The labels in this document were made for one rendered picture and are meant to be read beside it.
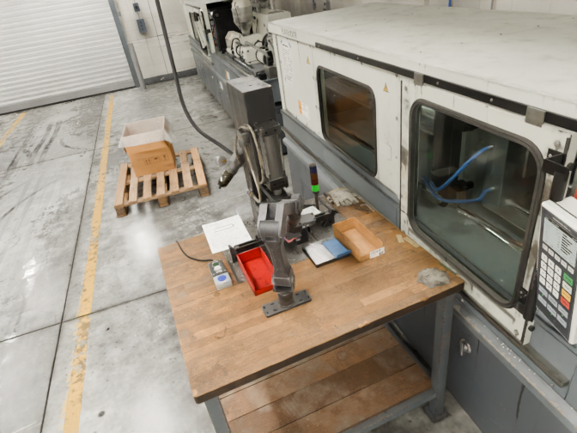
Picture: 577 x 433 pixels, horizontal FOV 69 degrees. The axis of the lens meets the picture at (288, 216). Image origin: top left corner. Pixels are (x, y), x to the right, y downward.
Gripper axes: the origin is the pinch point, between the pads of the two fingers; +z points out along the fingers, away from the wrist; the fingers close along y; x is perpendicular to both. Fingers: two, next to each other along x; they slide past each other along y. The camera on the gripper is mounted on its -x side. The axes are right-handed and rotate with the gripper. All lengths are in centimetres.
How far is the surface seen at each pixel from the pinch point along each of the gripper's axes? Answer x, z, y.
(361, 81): -62, -28, 64
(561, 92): -53, -100, -30
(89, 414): 114, 117, -19
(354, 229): -36.1, 6.6, -1.3
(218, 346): 44, -5, -39
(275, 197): 1.9, -11.6, 15.9
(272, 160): 2.3, -28.2, 23.7
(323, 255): -12.9, 1.3, -12.5
